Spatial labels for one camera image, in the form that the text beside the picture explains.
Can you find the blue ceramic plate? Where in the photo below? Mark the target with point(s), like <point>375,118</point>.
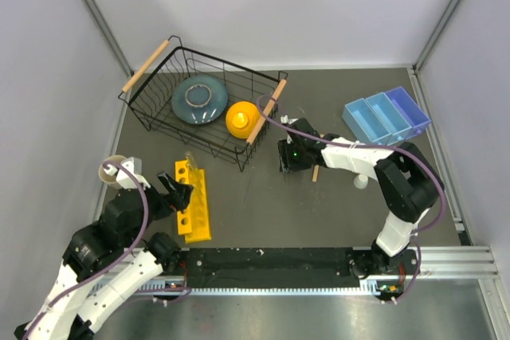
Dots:
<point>199,99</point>

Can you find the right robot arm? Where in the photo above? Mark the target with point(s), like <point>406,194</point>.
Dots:
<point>409,185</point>

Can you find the yellow test tube rack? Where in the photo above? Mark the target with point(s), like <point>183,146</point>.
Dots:
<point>193,223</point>

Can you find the light blue bin left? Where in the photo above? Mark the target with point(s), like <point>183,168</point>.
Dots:
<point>364,123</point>

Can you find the light blue bin middle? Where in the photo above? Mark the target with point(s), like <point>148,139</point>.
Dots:
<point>390,117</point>

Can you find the black wire dish basket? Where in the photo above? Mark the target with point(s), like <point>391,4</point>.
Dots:
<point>148,95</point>

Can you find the beige ceramic mug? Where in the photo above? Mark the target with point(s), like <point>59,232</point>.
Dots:
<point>107,173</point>

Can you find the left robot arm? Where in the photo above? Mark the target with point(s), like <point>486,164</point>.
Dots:
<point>73,310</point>

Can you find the wooden test tube clamp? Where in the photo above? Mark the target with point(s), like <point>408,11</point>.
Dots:
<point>315,173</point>

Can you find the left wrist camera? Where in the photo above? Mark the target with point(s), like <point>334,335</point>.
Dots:
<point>128,170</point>

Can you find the cable duct rail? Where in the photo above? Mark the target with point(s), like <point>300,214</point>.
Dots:
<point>368,287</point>

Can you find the glass test tube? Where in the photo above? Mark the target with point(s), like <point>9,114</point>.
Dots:
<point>247,186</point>
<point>192,167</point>

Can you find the purple blue bin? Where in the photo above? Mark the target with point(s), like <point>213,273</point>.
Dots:
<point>409,109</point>

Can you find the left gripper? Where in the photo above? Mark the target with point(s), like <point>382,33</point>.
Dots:
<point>180,193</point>

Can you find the light blue bin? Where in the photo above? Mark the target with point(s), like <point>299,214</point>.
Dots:
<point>364,123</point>
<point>390,117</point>

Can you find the yellow ribbed funnel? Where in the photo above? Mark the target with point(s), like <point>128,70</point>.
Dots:
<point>241,119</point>

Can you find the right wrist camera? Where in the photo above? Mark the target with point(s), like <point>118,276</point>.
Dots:
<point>286,120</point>

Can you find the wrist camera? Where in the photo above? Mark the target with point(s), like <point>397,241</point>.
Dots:
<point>286,120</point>
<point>128,170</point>

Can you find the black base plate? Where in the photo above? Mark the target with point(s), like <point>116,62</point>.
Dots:
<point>276,267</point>

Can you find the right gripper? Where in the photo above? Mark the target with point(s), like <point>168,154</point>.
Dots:
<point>287,164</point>

